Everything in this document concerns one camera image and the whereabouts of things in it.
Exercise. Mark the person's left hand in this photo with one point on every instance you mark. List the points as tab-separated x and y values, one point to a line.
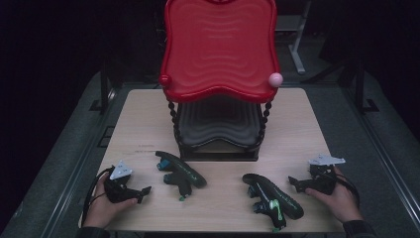
99	208

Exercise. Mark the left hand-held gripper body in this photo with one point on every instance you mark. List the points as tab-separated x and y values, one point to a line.
116	191

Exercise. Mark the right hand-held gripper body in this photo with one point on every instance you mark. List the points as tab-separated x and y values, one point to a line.
323	181

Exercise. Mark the red and black shoe rack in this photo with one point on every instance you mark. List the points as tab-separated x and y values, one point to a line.
219	49

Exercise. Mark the person's right hand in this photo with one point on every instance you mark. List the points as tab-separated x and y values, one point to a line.
343	201

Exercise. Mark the dark metal post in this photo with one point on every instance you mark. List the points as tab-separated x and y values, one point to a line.
104	89
360	89

